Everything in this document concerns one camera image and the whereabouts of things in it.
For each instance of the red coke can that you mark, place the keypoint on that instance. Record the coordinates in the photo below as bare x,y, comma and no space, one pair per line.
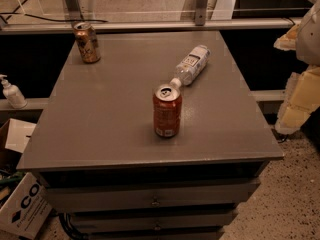
167,104

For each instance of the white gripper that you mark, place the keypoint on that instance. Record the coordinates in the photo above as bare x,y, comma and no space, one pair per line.
310,37

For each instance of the grey drawer cabinet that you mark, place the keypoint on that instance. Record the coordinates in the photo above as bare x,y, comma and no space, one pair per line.
97,128

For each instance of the clear plastic water bottle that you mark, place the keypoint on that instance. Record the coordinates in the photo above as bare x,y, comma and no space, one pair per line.
191,66

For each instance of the metal bracket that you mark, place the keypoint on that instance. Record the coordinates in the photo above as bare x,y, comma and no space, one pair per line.
74,10
200,12

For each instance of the drawer with knob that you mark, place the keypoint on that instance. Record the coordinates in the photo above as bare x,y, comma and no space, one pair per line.
154,219
74,200

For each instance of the right metal bracket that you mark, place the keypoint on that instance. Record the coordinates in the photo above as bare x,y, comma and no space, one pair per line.
200,12

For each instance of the white pump dispenser bottle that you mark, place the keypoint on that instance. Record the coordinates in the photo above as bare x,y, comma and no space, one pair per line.
12,93

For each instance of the gold brown soda can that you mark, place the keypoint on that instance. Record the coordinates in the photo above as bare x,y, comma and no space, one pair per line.
87,42

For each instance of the white printed cardboard box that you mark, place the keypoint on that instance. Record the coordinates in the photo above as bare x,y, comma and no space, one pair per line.
26,209

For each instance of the left metal bracket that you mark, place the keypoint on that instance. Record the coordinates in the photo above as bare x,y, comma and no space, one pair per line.
74,10

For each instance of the top drawer with knob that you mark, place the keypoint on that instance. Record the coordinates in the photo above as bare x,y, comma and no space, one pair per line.
74,200

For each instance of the open brown cardboard box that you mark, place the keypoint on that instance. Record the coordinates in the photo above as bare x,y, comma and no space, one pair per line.
14,137

